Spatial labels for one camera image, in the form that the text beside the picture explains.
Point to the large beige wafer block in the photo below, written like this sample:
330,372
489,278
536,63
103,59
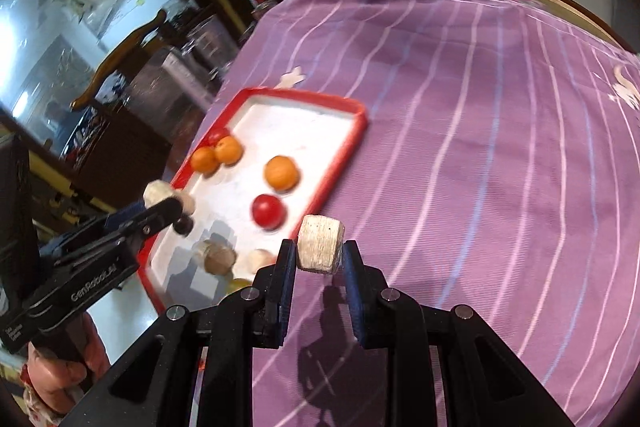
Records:
321,244

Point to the clear plastic container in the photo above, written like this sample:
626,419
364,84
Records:
165,82

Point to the green round fruit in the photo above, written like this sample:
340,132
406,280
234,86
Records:
237,285

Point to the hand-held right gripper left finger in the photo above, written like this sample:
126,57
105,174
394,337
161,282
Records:
285,287

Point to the red rimmed white tray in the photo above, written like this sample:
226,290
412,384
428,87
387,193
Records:
300,127

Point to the orange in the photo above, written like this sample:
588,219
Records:
204,159
282,173
230,150

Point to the curved wooden chair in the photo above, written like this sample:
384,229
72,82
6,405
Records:
120,57

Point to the small peeled banana piece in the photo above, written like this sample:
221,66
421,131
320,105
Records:
255,259

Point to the person's left hand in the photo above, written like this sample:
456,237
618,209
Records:
65,372

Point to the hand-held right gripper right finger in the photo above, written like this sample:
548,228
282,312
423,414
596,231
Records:
352,292

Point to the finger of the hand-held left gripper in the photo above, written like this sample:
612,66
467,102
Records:
125,216
155,219

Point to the brown capped mushroom piece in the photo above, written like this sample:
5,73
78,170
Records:
220,258

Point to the purple striped cloth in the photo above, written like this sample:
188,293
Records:
475,157

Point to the small beige wafer block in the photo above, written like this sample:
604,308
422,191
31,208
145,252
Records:
156,193

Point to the dark purple plum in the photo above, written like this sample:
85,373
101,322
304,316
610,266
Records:
183,225

